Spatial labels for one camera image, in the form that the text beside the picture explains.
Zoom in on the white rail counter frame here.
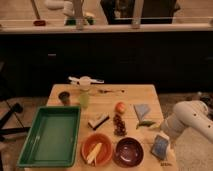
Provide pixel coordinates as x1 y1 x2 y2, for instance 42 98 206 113
0 0 213 34

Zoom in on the blue folded cloth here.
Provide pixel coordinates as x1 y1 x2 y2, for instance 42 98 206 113
134 104 150 122

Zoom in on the red bowl on counter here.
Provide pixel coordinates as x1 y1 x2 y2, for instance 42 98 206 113
33 20 46 26

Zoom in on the purple bowl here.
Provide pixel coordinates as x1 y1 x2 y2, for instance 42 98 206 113
114 137 144 167

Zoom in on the small dark cup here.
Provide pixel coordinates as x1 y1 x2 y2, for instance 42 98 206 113
58 91 70 106

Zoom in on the yellow banana piece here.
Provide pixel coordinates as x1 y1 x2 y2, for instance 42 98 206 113
86 143 102 164

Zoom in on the red apple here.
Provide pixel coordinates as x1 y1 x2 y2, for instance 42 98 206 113
115 102 126 114

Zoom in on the black chair base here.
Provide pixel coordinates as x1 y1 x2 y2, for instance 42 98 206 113
0 103 29 142

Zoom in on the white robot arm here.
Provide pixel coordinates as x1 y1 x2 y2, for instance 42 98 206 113
160 100 213 143

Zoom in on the green pea pod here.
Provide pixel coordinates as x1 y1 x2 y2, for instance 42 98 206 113
136 121 156 129

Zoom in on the black white eraser block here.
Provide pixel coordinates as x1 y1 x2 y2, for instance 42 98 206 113
88 114 109 130

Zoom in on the green plastic tray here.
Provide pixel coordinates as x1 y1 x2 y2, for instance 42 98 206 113
17 106 81 168

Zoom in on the dark grape bunch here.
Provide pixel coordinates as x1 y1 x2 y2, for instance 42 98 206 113
113 115 127 136

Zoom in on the blue sponge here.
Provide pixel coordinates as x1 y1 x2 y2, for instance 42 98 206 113
151 135 169 160

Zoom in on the orange bowl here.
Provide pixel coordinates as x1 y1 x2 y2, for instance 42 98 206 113
81 133 113 166

